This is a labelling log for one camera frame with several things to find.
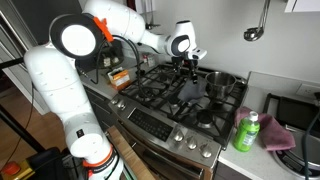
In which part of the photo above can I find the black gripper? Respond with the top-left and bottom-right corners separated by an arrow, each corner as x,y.
171,57 -> 198,84

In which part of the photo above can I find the gray towel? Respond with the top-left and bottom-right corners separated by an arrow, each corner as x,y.
178,77 -> 207,103

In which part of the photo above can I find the stainless steel pot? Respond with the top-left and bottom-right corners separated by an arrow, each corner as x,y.
205,71 -> 236,100

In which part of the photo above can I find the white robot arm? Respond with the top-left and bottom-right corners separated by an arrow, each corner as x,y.
24,0 -> 207,180

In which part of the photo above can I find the stainless gas stove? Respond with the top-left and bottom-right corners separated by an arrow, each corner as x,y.
109,64 -> 247,180

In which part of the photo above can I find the orange box on counter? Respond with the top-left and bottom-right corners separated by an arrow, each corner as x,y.
108,67 -> 131,90

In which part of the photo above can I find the hanging metal ladle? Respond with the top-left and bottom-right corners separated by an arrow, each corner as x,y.
243,0 -> 271,42

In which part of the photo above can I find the green dish soap bottle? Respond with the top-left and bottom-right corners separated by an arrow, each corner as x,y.
233,111 -> 260,152

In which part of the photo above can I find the wooden cutting board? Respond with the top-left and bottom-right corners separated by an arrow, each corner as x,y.
107,126 -> 156,180

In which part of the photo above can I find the pink cloth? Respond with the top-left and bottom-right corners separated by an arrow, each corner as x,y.
234,106 -> 296,151

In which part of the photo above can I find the black portable burner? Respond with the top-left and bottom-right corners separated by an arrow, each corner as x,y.
263,93 -> 319,137

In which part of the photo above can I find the white upper cabinet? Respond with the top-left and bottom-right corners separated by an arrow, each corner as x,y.
285,0 -> 320,13

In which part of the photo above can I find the red emergency stop button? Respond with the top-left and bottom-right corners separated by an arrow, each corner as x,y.
2,161 -> 20,175

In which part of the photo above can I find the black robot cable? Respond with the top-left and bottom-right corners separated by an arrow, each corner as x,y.
79,34 -> 158,101

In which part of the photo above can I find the wall power outlet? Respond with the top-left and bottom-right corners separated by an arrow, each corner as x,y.
296,84 -> 320,98

